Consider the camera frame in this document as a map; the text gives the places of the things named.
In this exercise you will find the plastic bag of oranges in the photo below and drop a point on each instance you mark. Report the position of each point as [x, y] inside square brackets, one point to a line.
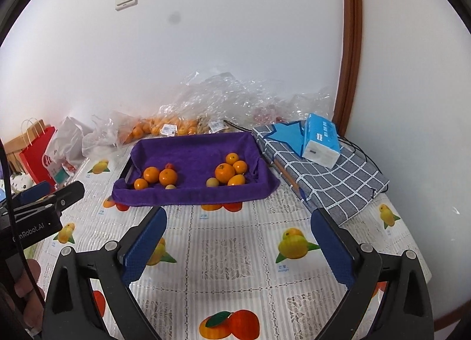
[162, 126]

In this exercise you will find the brown wooden door frame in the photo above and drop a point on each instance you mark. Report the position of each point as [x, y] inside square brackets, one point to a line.
[349, 49]

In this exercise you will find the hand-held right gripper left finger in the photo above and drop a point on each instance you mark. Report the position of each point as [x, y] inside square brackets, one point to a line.
[145, 248]

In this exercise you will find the red paper bag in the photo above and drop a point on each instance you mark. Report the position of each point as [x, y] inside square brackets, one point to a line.
[35, 160]

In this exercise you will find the brown paper bag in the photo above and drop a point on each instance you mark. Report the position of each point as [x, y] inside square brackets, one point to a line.
[16, 147]

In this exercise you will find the yellowish orange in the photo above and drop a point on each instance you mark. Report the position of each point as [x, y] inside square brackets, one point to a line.
[236, 180]

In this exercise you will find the purple towel covered tray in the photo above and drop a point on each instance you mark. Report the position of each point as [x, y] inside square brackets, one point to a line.
[198, 148]

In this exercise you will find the plastic bag of brown fruit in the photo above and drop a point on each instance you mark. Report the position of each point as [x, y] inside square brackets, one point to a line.
[217, 125]

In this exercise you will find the blue white tissue pack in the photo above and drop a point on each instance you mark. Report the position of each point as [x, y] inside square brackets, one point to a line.
[320, 141]

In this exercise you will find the person's left hand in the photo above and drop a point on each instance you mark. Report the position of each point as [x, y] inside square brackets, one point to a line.
[31, 299]

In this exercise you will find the white green object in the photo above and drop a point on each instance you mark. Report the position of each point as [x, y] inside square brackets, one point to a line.
[18, 182]

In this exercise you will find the wooden stick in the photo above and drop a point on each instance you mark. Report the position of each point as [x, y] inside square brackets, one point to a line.
[289, 176]

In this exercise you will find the large orange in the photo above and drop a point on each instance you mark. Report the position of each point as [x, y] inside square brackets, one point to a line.
[225, 173]

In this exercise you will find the black tray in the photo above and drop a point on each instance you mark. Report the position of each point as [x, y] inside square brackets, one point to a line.
[128, 174]

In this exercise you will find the blue star-shaped paper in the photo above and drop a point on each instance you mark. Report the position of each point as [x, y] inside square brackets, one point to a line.
[287, 136]

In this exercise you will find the grey checked cloth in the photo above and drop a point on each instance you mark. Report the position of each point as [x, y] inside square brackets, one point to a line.
[338, 185]

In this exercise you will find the small red fruit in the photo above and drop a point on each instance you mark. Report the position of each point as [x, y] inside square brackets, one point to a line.
[169, 166]

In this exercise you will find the fruit print tablecloth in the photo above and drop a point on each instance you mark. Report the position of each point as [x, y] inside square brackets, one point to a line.
[239, 251]

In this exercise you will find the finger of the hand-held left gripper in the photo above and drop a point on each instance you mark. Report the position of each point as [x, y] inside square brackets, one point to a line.
[70, 196]
[33, 193]

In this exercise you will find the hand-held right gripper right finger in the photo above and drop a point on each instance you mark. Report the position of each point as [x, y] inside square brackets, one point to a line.
[331, 248]

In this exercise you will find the clear plastic bag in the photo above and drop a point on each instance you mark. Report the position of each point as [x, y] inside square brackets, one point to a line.
[106, 134]

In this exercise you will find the plastic bag of red fruit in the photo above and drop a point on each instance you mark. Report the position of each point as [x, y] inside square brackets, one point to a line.
[266, 114]

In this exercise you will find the crumpled clear plastic wrap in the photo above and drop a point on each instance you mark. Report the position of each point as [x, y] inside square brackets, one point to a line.
[235, 97]

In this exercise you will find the white plastic bag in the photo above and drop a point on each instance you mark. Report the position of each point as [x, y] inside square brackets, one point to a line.
[68, 141]

